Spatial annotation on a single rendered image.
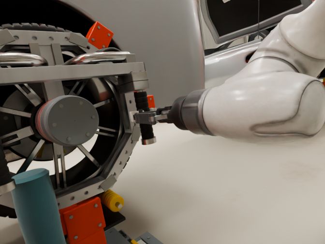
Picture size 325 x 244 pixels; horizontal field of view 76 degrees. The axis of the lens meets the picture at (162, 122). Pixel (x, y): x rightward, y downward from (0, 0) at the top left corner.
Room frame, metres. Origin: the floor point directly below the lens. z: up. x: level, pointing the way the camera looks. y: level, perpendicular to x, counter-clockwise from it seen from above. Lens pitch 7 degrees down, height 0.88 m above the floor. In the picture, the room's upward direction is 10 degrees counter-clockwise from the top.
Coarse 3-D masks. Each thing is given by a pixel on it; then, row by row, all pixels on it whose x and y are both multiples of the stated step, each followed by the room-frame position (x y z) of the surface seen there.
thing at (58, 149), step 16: (96, 80) 0.89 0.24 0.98; (32, 96) 0.70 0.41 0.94; (96, 96) 1.00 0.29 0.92; (112, 96) 0.87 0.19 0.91; (16, 112) 0.67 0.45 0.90; (32, 112) 0.69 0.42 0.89; (112, 112) 0.91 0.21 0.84; (32, 128) 0.69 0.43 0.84; (112, 128) 0.90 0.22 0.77; (80, 144) 0.77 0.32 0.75; (96, 144) 0.98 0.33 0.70; (112, 144) 0.85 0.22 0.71; (32, 160) 0.67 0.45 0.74; (64, 160) 0.73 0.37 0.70; (96, 160) 0.79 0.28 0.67; (64, 176) 0.72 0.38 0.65; (80, 176) 0.78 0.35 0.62
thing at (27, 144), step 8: (24, 88) 0.82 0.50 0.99; (32, 88) 0.84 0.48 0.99; (40, 88) 0.85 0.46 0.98; (64, 88) 0.90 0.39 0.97; (16, 96) 0.80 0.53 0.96; (40, 96) 0.85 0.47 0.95; (8, 104) 0.78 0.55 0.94; (16, 104) 0.80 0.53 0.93; (24, 104) 0.81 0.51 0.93; (16, 120) 0.79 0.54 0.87; (24, 120) 0.80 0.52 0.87; (32, 136) 0.81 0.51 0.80; (24, 144) 0.79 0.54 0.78; (32, 144) 0.81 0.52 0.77; (48, 144) 0.84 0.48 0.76; (24, 152) 0.79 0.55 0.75; (48, 152) 0.84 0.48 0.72
